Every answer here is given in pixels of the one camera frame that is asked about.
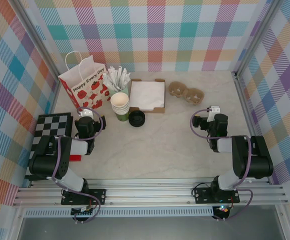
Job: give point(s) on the brown pulp two-cup carrier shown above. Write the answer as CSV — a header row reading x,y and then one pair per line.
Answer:
x,y
185,93

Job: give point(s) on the white paper bag red print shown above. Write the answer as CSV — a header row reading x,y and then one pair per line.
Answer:
x,y
85,75

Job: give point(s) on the black plastic cup lid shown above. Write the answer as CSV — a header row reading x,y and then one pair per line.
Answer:
x,y
136,125
136,117

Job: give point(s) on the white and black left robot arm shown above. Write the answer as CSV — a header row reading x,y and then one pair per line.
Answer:
x,y
47,160

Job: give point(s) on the red toy block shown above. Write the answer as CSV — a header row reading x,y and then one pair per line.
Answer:
x,y
76,158

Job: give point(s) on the black and grey chessboard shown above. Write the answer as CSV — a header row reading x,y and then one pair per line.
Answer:
x,y
52,122

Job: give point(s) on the brown cardboard napkin tray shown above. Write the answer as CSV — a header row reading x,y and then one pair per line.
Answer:
x,y
147,110

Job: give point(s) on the mint green straw holder cup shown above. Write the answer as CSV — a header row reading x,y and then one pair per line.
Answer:
x,y
126,89

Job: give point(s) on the white paper napkin stack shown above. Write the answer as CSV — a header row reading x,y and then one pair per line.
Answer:
x,y
146,93

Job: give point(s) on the small circuit board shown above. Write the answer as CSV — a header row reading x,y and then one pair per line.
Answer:
x,y
83,211
222,209

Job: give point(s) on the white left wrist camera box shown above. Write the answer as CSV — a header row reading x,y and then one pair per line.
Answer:
x,y
86,113

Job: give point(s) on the white robot mount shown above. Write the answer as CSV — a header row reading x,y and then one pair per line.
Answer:
x,y
213,112

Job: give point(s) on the aluminium side rail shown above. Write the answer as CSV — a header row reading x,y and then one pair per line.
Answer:
x,y
54,97
251,125

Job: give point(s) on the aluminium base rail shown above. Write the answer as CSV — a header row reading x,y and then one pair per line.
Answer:
x,y
147,192

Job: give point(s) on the aluminium corner post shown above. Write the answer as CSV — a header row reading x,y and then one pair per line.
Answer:
x,y
255,37
38,37

